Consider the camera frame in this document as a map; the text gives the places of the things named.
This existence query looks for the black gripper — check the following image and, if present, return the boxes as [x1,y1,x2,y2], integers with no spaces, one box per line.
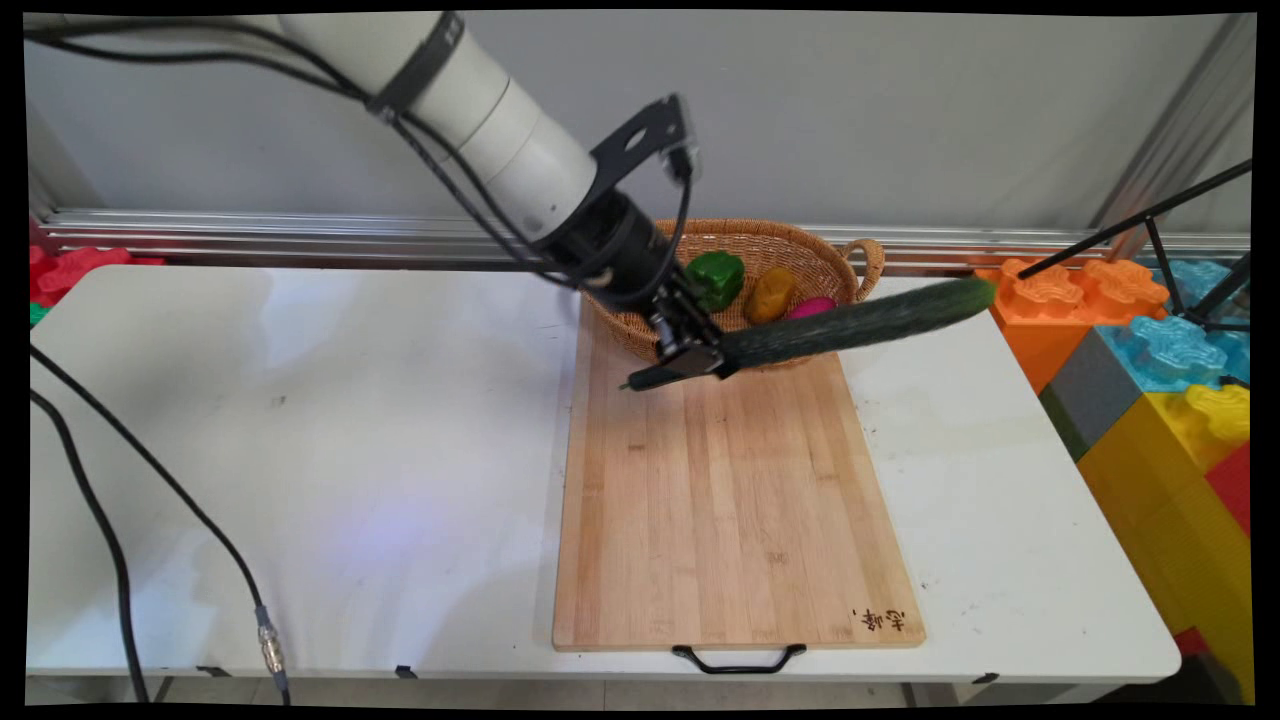
[540,190,729,382]

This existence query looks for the long dark green cucumber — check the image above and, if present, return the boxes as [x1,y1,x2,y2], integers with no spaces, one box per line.
[619,277,999,392]

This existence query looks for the green bell pepper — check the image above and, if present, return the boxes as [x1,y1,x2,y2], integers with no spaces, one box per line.
[685,251,747,313]

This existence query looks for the yellow-brown potato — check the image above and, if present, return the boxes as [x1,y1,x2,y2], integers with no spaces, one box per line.
[745,267,799,326]

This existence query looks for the woven wicker basket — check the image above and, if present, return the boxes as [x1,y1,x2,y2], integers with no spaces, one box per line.
[580,218,887,371]

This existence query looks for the bamboo cutting board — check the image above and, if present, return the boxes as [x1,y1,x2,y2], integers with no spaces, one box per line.
[552,295,927,653]

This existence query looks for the orange foam block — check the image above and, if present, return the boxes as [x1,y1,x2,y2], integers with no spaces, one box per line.
[972,257,1171,394]

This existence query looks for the grey foam block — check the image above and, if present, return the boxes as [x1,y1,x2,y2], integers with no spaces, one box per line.
[1037,328,1143,463]

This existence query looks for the black tripod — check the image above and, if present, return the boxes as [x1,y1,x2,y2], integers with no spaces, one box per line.
[1017,160,1253,333]

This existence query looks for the blue foam block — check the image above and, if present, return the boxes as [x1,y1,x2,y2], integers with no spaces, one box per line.
[1095,260,1253,393]

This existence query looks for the large coloured building blocks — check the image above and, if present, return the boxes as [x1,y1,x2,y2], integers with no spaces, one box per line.
[1076,383,1255,701]

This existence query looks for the red foam block beside yellow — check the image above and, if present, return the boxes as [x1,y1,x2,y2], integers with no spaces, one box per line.
[1203,442,1253,541]

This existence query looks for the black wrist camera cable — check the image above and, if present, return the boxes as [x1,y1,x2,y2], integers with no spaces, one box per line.
[560,150,696,309]

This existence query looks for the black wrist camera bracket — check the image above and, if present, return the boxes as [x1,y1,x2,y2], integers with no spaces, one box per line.
[590,93,701,186]

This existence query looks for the black cables along arm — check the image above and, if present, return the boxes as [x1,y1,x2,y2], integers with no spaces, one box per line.
[25,18,601,293]

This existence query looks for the aluminium rail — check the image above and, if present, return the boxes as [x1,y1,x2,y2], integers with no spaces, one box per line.
[35,208,1251,273]

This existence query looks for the black cable with metal connector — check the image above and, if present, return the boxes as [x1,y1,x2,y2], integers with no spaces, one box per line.
[28,343,293,705]

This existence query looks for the aluminium frame post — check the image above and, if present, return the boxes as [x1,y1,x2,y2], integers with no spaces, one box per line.
[1088,14,1257,263]

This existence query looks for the plain black cable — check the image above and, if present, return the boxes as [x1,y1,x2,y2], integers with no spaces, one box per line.
[28,388,151,705]

